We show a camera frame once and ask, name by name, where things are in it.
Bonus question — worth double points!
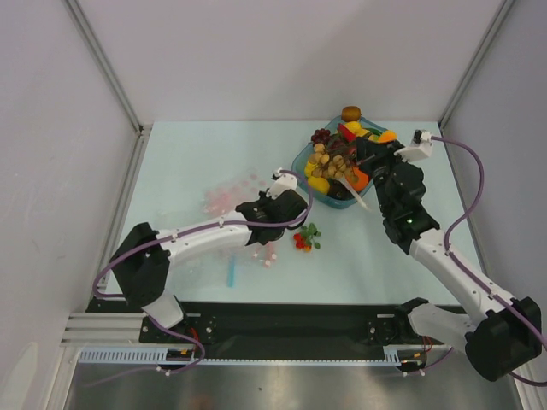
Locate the pink dotted zip bag stack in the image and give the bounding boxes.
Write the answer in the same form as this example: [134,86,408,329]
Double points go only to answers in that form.
[203,168,278,267]

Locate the brown kiwi fruit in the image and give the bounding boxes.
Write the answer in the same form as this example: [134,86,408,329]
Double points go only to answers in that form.
[340,106,362,122]

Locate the brown longan bunch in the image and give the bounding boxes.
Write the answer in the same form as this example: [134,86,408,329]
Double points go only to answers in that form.
[304,143,357,182]

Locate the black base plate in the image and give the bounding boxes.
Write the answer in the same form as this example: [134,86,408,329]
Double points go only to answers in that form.
[85,298,437,362]

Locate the red cherry tomatoes with leaves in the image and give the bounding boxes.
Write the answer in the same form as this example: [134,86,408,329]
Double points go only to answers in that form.
[293,223,322,252]

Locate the aluminium front rail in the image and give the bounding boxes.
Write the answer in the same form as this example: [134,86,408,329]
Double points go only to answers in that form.
[61,313,144,347]

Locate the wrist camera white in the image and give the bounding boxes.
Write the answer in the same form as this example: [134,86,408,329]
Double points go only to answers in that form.
[267,168,298,199]
[395,130,433,162]

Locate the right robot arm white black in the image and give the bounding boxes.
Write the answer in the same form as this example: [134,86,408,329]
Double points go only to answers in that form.
[356,130,546,381]

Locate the yellow lemon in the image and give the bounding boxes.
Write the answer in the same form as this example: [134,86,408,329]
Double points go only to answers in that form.
[344,121,370,138]

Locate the dark red grape bunch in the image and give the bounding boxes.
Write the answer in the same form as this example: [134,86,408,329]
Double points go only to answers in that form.
[311,128,332,146]

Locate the clear zip bag pink zipper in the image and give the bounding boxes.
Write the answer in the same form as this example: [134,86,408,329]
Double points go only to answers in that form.
[157,210,264,296]

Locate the blue zipper bag strip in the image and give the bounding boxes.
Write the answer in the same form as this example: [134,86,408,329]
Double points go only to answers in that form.
[226,254,237,288]

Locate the red chili pepper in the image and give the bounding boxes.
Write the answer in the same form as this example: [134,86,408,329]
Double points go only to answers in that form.
[338,123,356,144]

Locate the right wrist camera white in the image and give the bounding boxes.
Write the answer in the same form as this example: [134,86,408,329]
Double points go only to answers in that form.
[395,130,433,162]

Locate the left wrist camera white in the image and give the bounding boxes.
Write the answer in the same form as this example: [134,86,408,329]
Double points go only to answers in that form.
[267,168,298,199]

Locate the right aluminium frame post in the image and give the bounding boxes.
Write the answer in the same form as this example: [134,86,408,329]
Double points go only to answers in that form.
[438,0,517,132]

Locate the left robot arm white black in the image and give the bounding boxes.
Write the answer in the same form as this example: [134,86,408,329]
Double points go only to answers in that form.
[108,189,308,342]

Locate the aluminium frame post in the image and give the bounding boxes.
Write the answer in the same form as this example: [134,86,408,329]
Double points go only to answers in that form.
[438,0,517,132]
[62,0,143,135]

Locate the orange mango piece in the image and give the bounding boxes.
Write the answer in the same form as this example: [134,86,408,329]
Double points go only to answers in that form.
[378,130,397,144]

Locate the orange fruit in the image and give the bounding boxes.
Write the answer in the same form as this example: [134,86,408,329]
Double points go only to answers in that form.
[345,167,369,192]

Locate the left aluminium frame post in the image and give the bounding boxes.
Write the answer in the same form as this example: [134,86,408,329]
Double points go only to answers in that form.
[62,0,143,135]

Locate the white slotted cable duct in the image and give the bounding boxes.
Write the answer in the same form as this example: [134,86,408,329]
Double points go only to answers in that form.
[79,344,435,366]

